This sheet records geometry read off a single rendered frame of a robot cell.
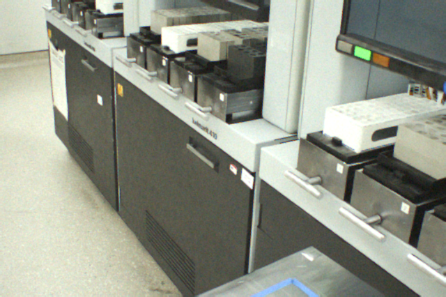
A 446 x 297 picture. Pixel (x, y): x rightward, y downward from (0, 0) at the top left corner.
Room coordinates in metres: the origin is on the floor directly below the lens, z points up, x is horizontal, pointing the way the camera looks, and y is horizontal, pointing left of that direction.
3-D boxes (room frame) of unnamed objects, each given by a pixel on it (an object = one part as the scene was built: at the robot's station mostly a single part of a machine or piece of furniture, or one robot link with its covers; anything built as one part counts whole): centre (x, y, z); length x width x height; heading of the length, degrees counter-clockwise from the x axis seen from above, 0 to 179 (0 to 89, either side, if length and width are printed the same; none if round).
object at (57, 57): (2.41, 0.77, 0.43); 0.27 x 0.02 x 0.36; 32
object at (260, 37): (1.52, -0.07, 0.85); 0.12 x 0.02 x 0.06; 33
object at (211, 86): (1.44, -0.23, 0.78); 0.73 x 0.14 x 0.09; 122
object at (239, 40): (1.48, -0.01, 0.85); 0.12 x 0.02 x 0.06; 32
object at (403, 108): (1.03, -0.33, 0.83); 0.30 x 0.10 x 0.06; 122
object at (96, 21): (2.17, 0.23, 0.78); 0.73 x 0.14 x 0.09; 122
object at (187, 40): (1.63, 0.05, 0.83); 0.30 x 0.10 x 0.06; 122
